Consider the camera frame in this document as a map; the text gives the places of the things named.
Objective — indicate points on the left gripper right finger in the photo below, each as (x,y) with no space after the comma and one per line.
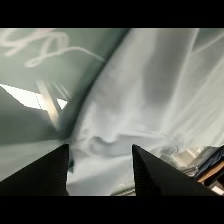
(156,176)

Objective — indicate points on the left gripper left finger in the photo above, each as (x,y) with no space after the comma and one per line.
(43,175)

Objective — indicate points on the pale blue shirt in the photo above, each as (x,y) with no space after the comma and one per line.
(133,100)

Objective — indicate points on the dark blue garment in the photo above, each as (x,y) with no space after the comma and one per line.
(210,160)

